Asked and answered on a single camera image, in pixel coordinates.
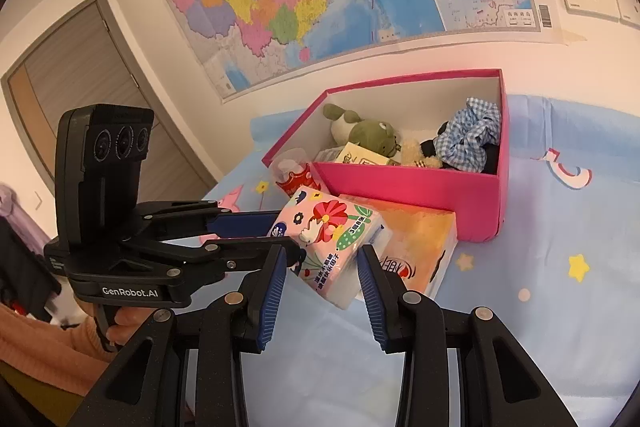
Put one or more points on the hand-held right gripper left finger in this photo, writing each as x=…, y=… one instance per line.
x=270, y=302

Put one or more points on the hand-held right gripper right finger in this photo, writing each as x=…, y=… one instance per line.
x=375, y=302

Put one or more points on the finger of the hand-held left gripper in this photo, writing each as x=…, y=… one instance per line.
x=245, y=223
x=230, y=257

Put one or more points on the pink floral tissue packet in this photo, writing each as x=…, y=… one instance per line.
x=330, y=232

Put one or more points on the pink cardboard box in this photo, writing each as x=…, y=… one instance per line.
x=410, y=192

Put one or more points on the yellow tissue packet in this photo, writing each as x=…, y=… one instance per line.
x=360, y=154

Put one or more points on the green frog plush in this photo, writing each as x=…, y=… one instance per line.
x=370, y=132

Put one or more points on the beige plush bear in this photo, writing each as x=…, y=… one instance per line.
x=412, y=152

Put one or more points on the blue gingham scrunchie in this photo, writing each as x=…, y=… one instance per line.
x=470, y=132

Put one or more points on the person's left forearm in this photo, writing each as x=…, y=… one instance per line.
x=45, y=342

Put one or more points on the person's left hand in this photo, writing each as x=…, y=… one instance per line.
x=130, y=319

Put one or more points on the white bottle with red label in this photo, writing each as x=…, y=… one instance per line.
x=297, y=179

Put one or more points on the pastel tissue box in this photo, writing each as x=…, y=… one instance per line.
x=420, y=247

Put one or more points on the purple cloth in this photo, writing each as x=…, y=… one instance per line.
x=10, y=204

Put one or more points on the grey wooden door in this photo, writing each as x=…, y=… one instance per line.
x=90, y=97

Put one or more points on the dark cloth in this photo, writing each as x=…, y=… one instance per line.
x=20, y=272

